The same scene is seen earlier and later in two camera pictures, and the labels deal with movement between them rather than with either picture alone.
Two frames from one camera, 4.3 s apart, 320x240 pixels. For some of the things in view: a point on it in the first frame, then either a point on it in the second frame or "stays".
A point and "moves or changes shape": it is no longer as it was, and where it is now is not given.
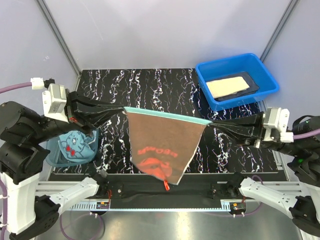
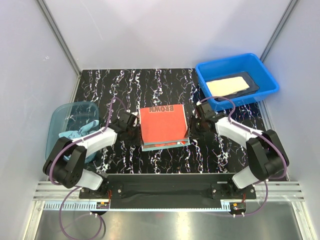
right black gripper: (246, 131) to (191, 130)
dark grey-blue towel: (253, 86) stays
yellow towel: (227, 86) stays
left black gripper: (87, 111) to (138, 139)
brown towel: (162, 146) moves or changes shape
